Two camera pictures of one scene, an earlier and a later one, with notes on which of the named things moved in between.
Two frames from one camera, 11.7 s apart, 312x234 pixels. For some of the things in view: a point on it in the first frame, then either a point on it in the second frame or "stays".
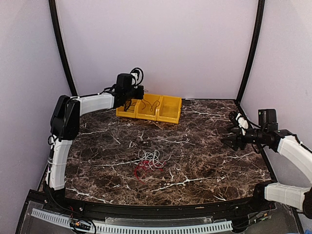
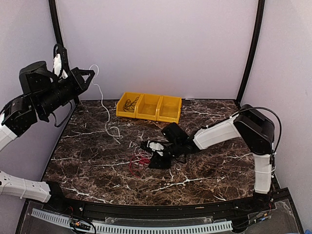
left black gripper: x=141 y=94 to x=80 y=86
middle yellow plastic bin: x=148 y=108 stays
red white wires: x=150 y=159 to x=102 y=102
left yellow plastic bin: x=130 y=112 stays
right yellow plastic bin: x=169 y=109 stays
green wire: x=151 y=107 to x=129 y=106
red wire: x=141 y=169 to x=139 y=160
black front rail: x=205 y=210 stays
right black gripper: x=236 y=139 to x=163 y=163
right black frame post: x=256 y=48 stays
